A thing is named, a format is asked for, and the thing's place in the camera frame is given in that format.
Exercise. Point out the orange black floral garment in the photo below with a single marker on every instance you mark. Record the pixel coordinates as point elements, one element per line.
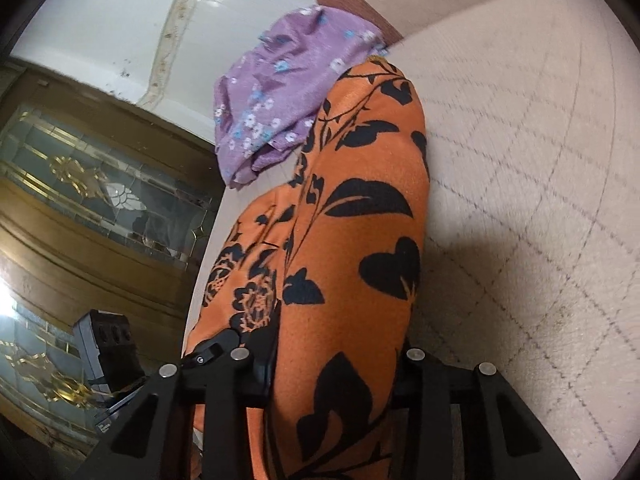
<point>330,264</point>

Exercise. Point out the pink quilted mattress cover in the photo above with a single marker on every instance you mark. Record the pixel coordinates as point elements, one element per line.
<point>532,247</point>

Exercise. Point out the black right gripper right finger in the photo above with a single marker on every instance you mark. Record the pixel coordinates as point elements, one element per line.
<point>456,423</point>

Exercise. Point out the purple floral garment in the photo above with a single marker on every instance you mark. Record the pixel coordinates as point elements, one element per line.
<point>265,104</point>

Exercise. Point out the wooden glass-panel wardrobe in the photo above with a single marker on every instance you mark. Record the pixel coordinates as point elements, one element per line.
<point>103,207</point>

